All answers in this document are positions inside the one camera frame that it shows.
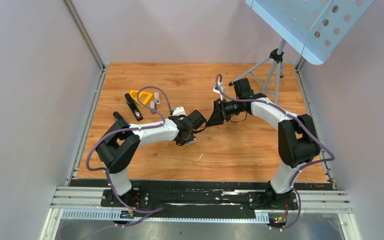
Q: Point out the aluminium frame post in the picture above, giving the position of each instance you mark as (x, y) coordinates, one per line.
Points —
(72, 11)

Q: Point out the yellow plastic triangle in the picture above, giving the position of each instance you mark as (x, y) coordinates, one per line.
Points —
(142, 98)

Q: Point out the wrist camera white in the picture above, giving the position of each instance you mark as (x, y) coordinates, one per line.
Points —
(178, 111)
(221, 90)

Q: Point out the grey white stapler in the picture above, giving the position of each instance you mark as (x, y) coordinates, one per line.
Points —
(153, 107)

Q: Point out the pink stapler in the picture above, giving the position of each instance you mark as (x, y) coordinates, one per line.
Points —
(157, 97)

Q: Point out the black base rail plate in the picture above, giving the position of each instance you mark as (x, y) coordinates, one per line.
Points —
(224, 200)

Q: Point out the light blue music stand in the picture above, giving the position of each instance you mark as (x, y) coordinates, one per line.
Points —
(312, 28)

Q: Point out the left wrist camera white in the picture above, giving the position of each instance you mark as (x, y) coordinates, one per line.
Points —
(178, 111)

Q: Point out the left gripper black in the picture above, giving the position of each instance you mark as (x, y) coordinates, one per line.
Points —
(191, 138)

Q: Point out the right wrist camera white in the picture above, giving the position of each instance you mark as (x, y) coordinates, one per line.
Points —
(221, 90)

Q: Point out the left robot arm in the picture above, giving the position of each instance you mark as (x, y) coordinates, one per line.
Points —
(122, 140)

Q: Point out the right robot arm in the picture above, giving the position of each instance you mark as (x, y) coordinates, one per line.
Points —
(298, 143)

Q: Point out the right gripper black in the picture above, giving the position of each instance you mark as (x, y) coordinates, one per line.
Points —
(219, 114)

